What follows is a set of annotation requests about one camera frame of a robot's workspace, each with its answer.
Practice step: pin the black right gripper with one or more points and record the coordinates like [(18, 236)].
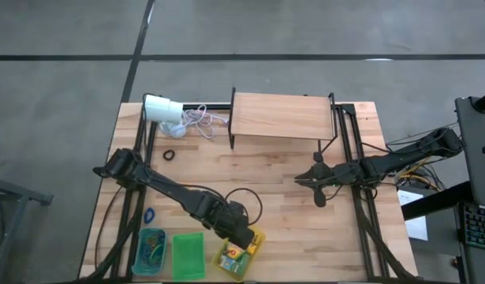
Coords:
[(321, 173)]

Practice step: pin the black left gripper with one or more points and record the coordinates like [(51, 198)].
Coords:
[(238, 232)]

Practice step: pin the yellow translucent plastic bin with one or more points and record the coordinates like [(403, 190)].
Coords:
[(220, 272)]

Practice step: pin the green plastic basket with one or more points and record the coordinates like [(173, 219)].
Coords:
[(189, 256)]

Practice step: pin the green rubber band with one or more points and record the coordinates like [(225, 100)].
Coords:
[(160, 248)]

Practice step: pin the blue rubber band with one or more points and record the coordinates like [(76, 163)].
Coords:
[(144, 244)]

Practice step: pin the blue coil wristband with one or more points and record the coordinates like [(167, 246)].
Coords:
[(145, 215)]

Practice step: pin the teal plastic bin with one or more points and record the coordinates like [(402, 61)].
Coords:
[(145, 266)]

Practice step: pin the black coil wristband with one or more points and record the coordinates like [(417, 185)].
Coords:
[(164, 155)]

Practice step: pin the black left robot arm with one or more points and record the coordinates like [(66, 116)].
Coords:
[(163, 185)]

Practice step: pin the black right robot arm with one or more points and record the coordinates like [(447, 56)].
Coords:
[(400, 158)]

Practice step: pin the wooden shelf riser black legs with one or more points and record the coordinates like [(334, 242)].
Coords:
[(281, 116)]

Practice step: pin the white paper sheet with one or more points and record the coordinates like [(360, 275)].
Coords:
[(413, 217)]

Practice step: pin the black backlit keyboard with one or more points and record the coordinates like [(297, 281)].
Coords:
[(480, 226)]

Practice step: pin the grey metal stand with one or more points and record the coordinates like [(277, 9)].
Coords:
[(13, 193)]

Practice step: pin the black aluminium rig frame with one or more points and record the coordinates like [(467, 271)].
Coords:
[(356, 236)]

